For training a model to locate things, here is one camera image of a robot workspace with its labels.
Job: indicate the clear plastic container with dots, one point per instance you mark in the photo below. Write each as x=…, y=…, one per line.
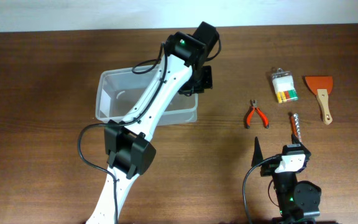
x=119, y=90

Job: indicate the masonry drill bit red case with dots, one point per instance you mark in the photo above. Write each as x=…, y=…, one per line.
x=295, y=125

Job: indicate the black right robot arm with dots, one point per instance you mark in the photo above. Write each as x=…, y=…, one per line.
x=298, y=201

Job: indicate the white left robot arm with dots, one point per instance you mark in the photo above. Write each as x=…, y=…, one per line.
x=182, y=69

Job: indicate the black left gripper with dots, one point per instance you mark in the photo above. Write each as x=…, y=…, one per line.
x=207, y=82

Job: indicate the red scraper with wooden handle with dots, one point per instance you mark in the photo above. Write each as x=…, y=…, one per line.
x=321, y=87

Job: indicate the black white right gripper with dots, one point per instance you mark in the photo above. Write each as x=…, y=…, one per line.
x=269, y=167

